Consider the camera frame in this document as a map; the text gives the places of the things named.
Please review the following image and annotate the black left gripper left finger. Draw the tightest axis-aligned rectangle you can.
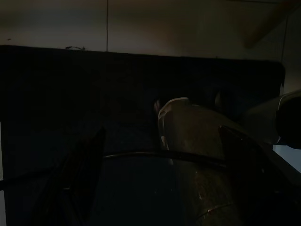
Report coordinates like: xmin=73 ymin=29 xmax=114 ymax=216
xmin=30 ymin=126 xmax=107 ymax=226

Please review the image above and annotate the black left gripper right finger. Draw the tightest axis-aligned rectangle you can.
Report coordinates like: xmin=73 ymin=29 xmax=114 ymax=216
xmin=218 ymin=126 xmax=301 ymax=226

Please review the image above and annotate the clear bottle white cap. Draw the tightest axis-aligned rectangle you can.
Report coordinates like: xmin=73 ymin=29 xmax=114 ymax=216
xmin=101 ymin=97 xmax=238 ymax=226
xmin=238 ymin=90 xmax=301 ymax=145

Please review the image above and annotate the black foam puzzle mat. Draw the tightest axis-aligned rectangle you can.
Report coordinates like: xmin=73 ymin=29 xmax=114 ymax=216
xmin=0 ymin=44 xmax=286 ymax=189

